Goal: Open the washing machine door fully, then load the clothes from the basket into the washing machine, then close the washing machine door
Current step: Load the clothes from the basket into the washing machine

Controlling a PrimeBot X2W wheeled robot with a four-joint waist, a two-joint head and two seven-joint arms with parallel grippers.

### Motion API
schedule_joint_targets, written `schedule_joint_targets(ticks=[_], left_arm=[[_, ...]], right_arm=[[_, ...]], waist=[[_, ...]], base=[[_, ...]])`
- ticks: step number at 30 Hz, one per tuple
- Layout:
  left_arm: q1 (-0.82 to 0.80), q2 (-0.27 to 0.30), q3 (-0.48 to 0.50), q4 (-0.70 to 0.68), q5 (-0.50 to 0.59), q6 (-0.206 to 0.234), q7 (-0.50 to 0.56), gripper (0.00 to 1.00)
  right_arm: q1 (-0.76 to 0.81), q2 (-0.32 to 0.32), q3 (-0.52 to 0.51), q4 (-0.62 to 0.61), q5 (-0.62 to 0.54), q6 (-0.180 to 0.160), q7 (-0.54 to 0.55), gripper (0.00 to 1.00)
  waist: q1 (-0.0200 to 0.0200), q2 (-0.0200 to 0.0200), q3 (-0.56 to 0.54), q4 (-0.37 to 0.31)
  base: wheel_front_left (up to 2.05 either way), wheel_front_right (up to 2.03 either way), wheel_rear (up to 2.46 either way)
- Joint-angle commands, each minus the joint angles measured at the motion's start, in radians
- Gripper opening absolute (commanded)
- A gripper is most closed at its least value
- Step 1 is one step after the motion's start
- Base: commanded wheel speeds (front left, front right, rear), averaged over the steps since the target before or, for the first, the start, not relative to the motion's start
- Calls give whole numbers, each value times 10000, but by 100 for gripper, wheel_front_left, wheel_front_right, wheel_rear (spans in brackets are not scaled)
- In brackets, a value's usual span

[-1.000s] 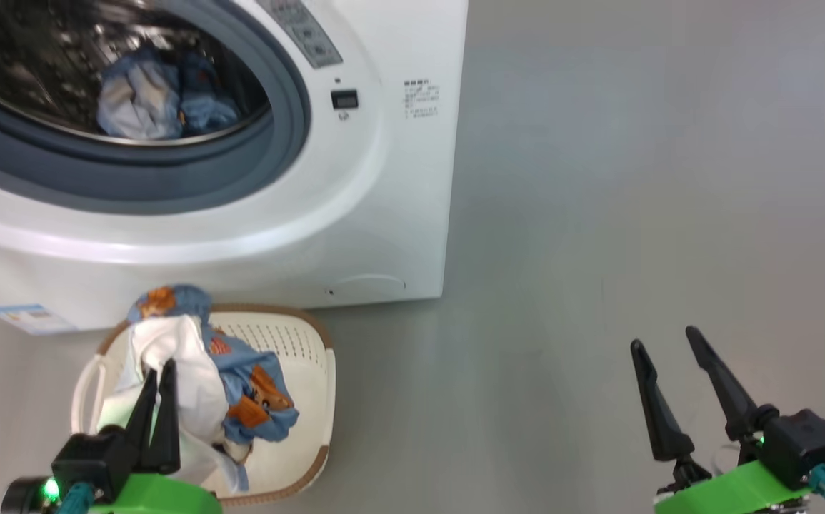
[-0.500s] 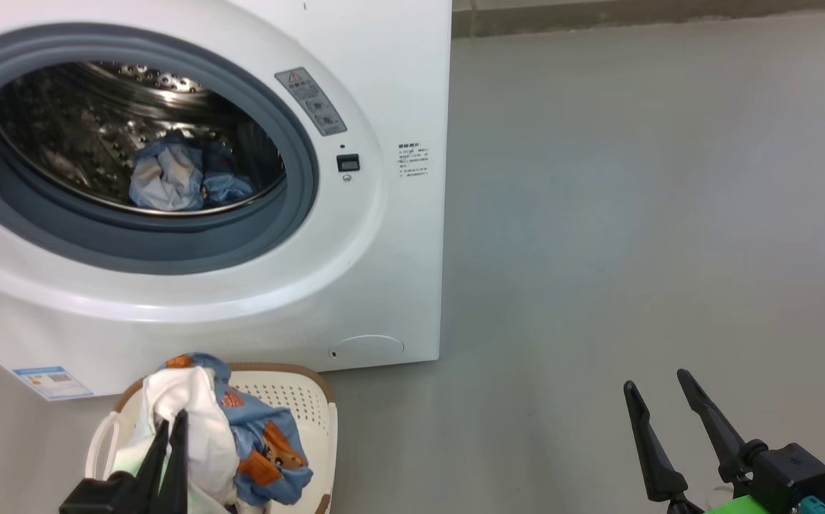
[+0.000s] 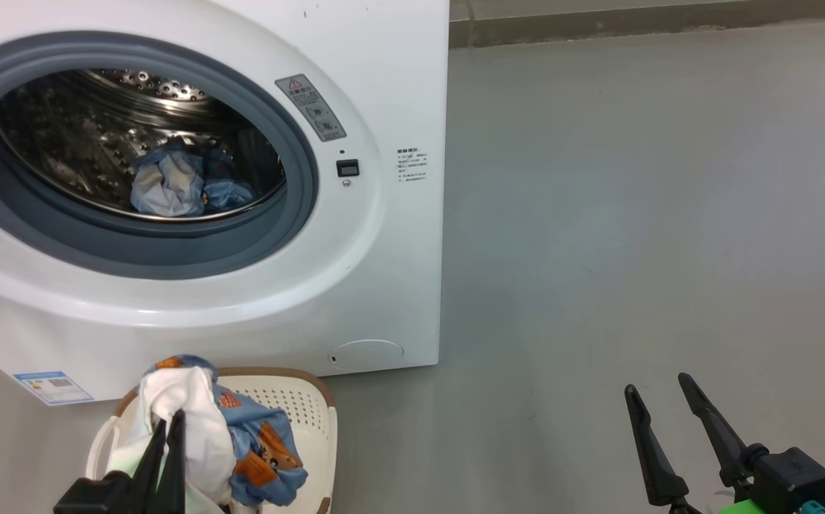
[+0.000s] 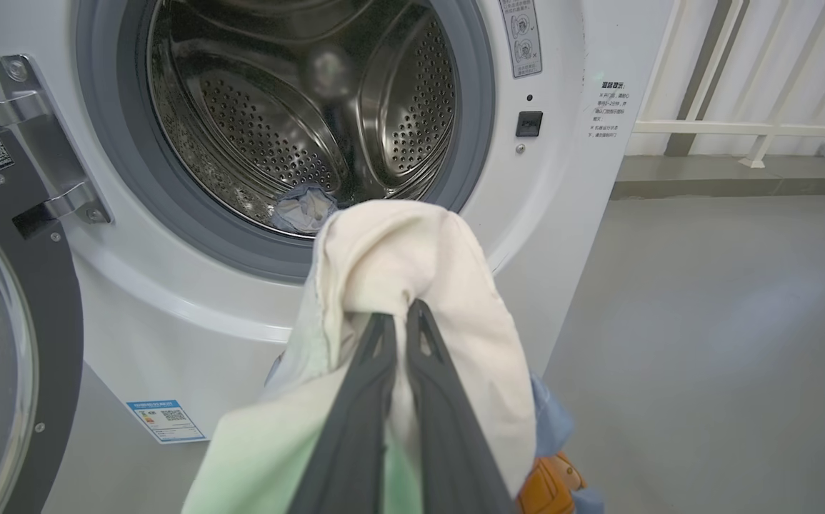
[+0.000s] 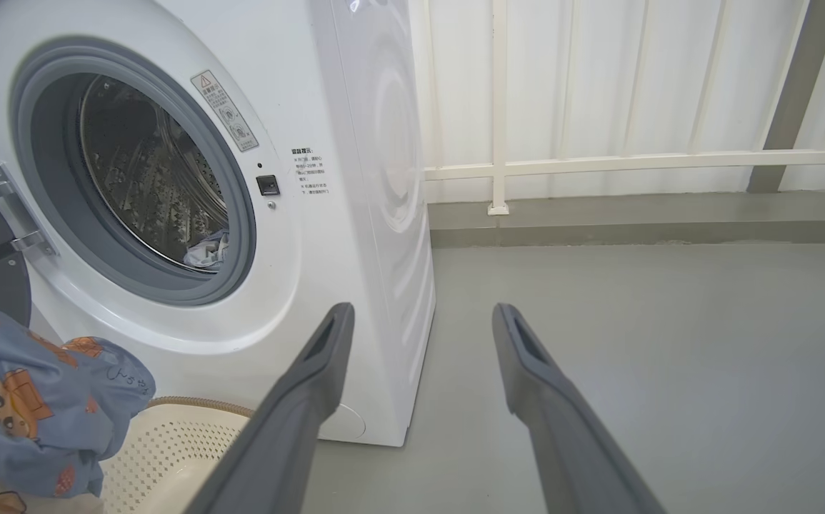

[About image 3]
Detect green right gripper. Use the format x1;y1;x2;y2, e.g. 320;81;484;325
624;372;777;514

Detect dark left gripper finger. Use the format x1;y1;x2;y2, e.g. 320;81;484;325
130;419;169;514
161;409;187;514

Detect white garment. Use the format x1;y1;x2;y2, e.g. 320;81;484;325
105;366;236;514

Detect blue bear-print garment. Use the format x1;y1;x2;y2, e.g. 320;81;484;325
144;355;309;508

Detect large blue orange-print garment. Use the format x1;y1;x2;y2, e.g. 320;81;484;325
130;139;256;218

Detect cream laundry basket brown rim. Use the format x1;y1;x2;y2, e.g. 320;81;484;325
86;367;339;514

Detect grey rubber door seal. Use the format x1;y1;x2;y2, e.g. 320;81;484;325
0;32;320;281

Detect white washing machine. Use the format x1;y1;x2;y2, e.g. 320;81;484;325
0;0;451;406

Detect steel washing machine drum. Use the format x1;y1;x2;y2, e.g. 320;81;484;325
0;68;288;223

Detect blue energy label sticker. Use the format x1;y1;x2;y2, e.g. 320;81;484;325
14;371;94;406

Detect round white filter cover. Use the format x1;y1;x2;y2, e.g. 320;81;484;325
329;339;406;371

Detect small printed text label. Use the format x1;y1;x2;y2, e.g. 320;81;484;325
396;148;429;184

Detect grey warning sticker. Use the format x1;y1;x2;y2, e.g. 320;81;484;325
274;74;347;143

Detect brown wall baseboard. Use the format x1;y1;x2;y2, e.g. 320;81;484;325
449;0;825;49

